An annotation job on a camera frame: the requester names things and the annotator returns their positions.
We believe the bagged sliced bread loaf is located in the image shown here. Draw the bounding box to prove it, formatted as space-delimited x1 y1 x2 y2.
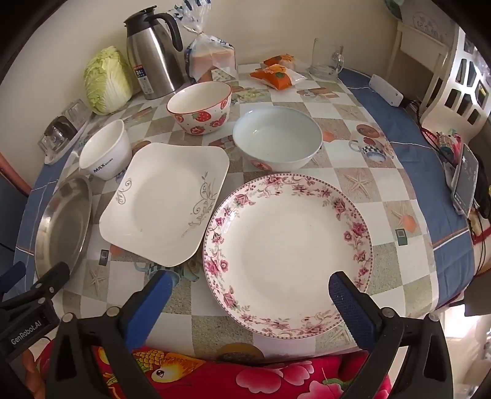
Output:
172 0 238 83

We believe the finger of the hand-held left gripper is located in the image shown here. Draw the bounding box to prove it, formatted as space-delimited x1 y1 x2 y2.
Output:
21 262 71 305
0 262 26 302

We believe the square white plate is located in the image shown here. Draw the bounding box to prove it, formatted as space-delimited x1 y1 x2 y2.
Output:
99 142 231 266

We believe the orange snack packet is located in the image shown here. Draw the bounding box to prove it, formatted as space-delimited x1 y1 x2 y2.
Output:
263 54 298 72
249 64 307 91

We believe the black cable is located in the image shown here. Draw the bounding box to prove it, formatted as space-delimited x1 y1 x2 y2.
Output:
401 99 424 118

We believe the colourful clutter pile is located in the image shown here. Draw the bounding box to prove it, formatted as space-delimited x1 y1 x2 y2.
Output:
433 130 463 162

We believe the checkered printed tablecloth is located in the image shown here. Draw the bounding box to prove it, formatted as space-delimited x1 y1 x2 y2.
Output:
15 61 476 361

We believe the white side table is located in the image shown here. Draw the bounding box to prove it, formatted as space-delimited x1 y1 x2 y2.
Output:
385 21 449 104

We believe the white power strip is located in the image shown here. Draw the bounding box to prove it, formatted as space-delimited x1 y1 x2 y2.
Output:
369 74 403 107

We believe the strawberry print bowl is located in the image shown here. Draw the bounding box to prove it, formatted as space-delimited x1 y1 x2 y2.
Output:
166 81 233 136

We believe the stainless steel thermos jug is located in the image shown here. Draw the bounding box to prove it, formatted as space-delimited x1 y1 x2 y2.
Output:
123 10 185 101

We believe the pink floral round plate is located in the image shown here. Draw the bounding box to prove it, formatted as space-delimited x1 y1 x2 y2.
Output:
203 173 373 339

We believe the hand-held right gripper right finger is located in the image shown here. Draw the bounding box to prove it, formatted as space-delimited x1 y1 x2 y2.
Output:
328 271 461 399

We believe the napa cabbage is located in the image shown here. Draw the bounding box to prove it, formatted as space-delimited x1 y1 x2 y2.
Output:
83 46 134 116

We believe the small white bowl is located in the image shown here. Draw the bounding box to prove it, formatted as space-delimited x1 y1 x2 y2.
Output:
79 119 132 181

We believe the white flat device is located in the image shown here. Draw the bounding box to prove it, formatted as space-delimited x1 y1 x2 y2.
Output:
450 144 480 215

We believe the pale blue bowl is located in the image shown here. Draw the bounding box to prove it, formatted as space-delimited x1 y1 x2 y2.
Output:
232 106 323 170

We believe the clear glass mug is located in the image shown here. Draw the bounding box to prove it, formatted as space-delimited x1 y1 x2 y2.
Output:
308 37 345 80

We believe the grey printed bag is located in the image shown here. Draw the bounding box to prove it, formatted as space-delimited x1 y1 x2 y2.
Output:
385 0 457 43

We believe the stainless steel plate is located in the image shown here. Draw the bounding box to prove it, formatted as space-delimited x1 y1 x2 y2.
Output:
34 173 93 279

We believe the clear plastic container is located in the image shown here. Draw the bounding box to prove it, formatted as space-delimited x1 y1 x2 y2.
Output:
37 99 91 165

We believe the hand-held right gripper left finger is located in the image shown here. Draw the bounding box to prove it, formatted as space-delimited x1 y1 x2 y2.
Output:
46 269 174 399

